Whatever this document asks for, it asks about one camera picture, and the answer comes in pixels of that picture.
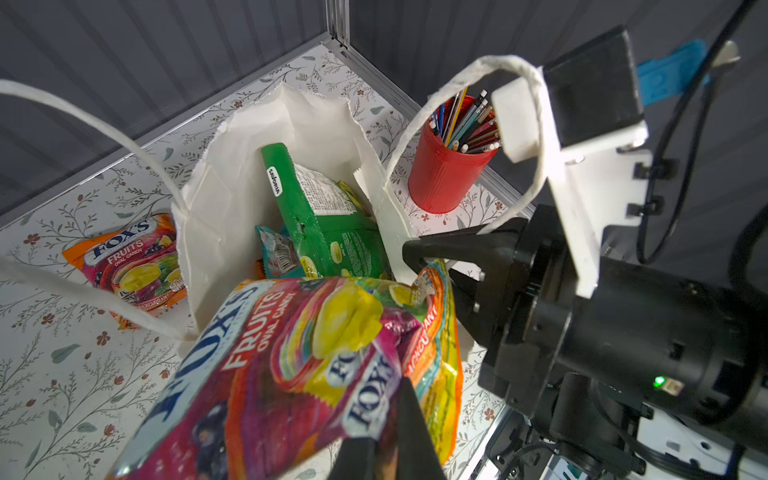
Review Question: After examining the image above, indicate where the orange Fox's packet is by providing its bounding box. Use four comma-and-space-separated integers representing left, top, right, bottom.
63, 213, 187, 316
110, 260, 463, 479

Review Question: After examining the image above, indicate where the white paper gift bag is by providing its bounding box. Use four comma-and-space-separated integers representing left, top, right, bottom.
1, 55, 560, 341

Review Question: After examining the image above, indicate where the teal snack packet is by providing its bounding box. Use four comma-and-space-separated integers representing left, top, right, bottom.
255, 226, 305, 279

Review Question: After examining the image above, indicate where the red pencil cup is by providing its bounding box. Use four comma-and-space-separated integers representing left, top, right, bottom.
408, 89, 501, 214

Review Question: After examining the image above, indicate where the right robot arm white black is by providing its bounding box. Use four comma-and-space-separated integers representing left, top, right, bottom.
402, 206, 767, 479

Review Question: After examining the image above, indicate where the dark green snack packet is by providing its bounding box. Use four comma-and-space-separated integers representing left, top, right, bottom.
260, 143, 392, 280

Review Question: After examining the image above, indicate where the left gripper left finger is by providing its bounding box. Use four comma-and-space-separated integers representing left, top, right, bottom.
327, 438, 377, 480

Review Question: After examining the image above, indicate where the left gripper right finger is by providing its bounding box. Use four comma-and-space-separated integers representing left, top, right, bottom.
395, 377, 446, 480

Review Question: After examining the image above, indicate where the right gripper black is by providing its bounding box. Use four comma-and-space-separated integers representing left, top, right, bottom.
402, 208, 767, 451

